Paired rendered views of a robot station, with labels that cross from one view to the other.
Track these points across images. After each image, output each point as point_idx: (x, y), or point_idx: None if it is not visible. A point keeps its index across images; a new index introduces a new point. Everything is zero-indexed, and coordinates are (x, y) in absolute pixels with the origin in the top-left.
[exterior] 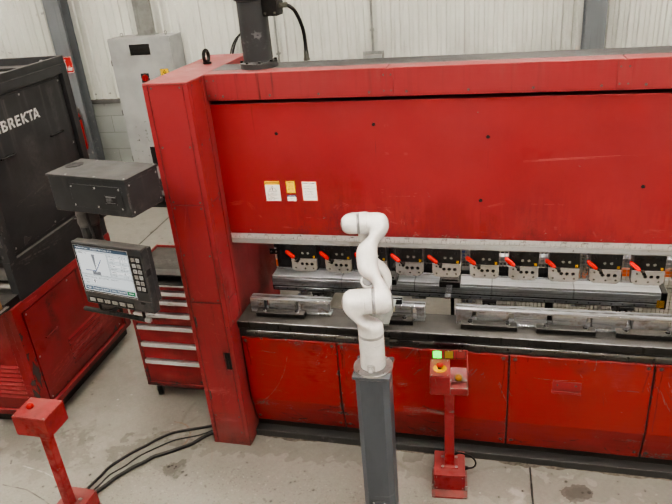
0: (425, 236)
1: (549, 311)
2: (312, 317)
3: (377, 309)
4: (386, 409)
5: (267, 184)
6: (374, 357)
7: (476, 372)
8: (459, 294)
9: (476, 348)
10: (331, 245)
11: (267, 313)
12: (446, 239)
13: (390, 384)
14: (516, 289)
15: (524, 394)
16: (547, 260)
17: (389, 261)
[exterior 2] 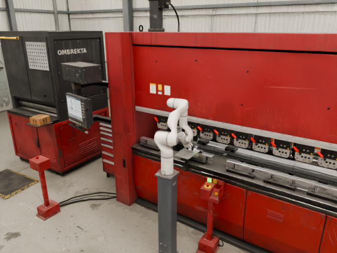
0: (214, 120)
1: (273, 172)
2: None
3: (168, 142)
4: (168, 195)
5: (151, 85)
6: (165, 166)
7: (230, 195)
8: (235, 156)
9: (230, 182)
10: None
11: (144, 145)
12: (224, 123)
13: (173, 183)
14: (263, 159)
15: (253, 214)
16: (272, 142)
17: None
